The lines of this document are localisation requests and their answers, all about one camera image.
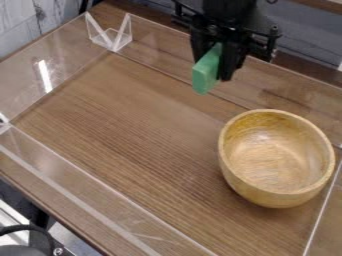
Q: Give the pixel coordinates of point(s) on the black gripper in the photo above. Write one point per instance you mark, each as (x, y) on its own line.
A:
(234, 23)

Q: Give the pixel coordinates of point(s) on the green rectangular block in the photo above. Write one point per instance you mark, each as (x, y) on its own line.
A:
(205, 70)

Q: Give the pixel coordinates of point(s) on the brown wooden bowl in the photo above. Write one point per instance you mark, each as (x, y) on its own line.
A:
(276, 157)

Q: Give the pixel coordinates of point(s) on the clear acrylic corner bracket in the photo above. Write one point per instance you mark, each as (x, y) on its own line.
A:
(113, 39)

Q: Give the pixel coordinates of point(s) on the clear acrylic tray wall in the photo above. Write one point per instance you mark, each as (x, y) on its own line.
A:
(117, 225)

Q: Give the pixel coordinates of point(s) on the black metal table frame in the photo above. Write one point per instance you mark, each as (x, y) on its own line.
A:
(40, 239)

